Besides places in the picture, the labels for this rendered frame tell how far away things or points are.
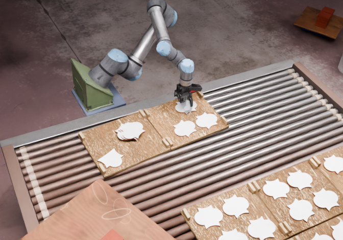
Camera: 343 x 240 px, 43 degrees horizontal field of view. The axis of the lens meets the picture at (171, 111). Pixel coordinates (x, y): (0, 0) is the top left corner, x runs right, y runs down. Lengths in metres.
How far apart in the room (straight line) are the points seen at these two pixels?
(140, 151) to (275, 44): 3.05
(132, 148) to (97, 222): 0.57
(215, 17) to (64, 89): 2.15
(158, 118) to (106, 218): 0.82
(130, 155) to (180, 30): 2.90
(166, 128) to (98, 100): 0.47
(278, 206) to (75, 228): 1.02
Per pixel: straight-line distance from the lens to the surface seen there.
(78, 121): 2.66
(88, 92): 2.68
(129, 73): 2.78
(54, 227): 2.07
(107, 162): 2.39
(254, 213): 2.29
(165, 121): 2.62
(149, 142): 2.50
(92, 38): 4.95
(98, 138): 2.52
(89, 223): 2.06
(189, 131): 2.57
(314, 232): 2.33
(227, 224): 2.23
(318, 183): 2.53
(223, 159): 2.50
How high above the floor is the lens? 2.78
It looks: 43 degrees down
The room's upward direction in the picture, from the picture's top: 6 degrees clockwise
